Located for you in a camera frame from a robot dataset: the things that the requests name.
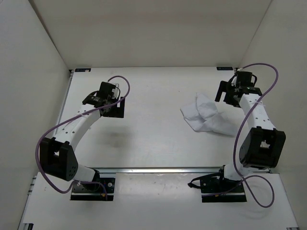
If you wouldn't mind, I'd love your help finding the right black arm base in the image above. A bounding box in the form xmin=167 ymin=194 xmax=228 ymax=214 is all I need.
xmin=188 ymin=171 xmax=247 ymax=203

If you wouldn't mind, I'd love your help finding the blue corner label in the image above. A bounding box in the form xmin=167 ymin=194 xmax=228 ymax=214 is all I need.
xmin=216 ymin=67 xmax=233 ymax=71
xmin=75 ymin=68 xmax=91 ymax=72

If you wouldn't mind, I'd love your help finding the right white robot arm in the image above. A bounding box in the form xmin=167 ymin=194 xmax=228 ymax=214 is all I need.
xmin=215 ymin=71 xmax=286 ymax=192

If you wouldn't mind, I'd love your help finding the left blue corner label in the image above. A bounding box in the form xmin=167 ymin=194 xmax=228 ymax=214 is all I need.
xmin=75 ymin=68 xmax=91 ymax=72

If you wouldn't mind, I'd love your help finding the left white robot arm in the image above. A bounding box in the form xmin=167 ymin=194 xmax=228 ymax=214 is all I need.
xmin=39 ymin=82 xmax=125 ymax=191

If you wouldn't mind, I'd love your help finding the right blue corner label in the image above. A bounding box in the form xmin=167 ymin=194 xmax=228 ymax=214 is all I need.
xmin=216 ymin=67 xmax=233 ymax=71

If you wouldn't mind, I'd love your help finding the white fabric skirt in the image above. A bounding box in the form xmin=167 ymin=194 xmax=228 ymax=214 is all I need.
xmin=180 ymin=92 xmax=238 ymax=137

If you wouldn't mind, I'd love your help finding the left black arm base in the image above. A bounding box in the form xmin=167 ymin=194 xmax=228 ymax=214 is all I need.
xmin=70 ymin=173 xmax=116 ymax=201

